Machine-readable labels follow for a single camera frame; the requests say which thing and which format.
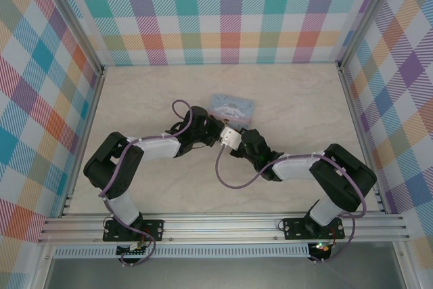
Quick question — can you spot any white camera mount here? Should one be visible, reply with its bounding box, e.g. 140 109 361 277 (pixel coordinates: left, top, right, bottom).
225 128 243 150

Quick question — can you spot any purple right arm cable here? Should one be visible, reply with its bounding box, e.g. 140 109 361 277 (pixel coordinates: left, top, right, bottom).
215 146 369 265

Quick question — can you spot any white slotted cable duct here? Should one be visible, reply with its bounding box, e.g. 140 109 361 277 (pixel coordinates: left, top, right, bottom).
53 244 311 259

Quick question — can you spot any aluminium frame corner post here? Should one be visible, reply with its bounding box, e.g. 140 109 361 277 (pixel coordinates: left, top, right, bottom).
39 0 106 75
336 0 405 68

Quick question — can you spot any blue cartoon character card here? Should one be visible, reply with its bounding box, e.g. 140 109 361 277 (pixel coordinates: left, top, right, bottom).
208 94 256 124

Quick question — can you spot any aluminium front rail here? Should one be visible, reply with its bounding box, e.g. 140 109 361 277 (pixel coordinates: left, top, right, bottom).
36 213 411 245

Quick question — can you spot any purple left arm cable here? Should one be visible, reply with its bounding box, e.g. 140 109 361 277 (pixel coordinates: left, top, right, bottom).
97 99 196 266

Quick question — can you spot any grey metal sheet panel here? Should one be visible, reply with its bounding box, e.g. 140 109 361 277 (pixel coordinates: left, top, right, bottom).
43 257 407 289

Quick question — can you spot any aluminium side rail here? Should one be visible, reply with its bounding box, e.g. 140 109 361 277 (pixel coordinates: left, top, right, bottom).
60 65 108 218
337 64 389 215

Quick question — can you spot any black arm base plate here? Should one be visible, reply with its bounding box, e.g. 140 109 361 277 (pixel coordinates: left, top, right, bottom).
102 219 166 243
281 217 345 241

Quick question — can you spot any small circuit board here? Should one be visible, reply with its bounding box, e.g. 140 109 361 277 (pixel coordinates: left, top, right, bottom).
310 241 334 254
116 243 150 258

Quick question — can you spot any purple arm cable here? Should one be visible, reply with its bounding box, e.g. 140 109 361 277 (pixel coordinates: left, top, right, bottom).
215 146 369 265
97 99 196 266

